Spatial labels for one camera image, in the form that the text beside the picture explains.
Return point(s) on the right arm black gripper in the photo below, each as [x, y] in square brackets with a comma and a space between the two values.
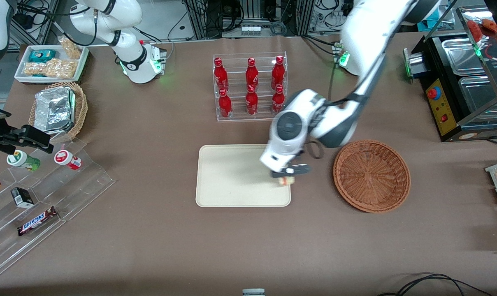
[10, 135]

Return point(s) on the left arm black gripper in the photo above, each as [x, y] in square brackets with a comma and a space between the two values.
[277, 175]

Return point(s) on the triangular sandwich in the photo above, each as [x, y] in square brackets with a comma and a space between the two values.
[287, 181]

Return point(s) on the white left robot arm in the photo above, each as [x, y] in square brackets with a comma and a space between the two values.
[372, 41]

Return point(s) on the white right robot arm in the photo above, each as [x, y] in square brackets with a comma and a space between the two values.
[127, 16]

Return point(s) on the tan wicker basket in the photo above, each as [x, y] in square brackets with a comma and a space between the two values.
[80, 109]

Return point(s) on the beige plastic serving tray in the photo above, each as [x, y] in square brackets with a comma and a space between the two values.
[228, 176]

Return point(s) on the white rectangular snack tray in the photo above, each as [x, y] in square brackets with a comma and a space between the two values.
[22, 77]

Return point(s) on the brown wicker basket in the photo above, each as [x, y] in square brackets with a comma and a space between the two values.
[372, 176]

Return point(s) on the silver foil packet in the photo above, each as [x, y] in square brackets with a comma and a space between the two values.
[55, 127]
[53, 107]

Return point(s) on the green snack cup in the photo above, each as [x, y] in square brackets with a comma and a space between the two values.
[22, 160]

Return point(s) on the red snack cup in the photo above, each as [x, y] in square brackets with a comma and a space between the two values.
[66, 159]

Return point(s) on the small black barcode box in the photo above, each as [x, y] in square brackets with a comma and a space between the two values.
[23, 198]

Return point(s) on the clear acrylic stepped display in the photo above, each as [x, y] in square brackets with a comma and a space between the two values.
[84, 185]

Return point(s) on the clear bag of peanuts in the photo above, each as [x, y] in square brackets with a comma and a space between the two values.
[70, 48]
[34, 69]
[61, 69]

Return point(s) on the red cola bottle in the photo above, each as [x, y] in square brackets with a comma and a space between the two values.
[225, 106]
[278, 73]
[251, 103]
[251, 75]
[277, 100]
[220, 75]

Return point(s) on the clear acrylic bottle rack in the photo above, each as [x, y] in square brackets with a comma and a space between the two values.
[236, 117]

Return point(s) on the Snickers chocolate bar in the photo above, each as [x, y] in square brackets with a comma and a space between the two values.
[36, 222]

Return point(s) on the teal snack packet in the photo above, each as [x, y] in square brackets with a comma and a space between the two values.
[42, 56]

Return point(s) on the black food warmer appliance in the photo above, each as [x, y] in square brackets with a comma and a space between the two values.
[442, 111]

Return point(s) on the steel warmer pan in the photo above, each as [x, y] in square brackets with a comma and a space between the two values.
[462, 55]
[477, 94]

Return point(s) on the teal cardboard box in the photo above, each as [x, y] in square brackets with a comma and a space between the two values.
[428, 24]

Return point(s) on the red food in warmer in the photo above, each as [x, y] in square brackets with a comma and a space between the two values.
[487, 26]

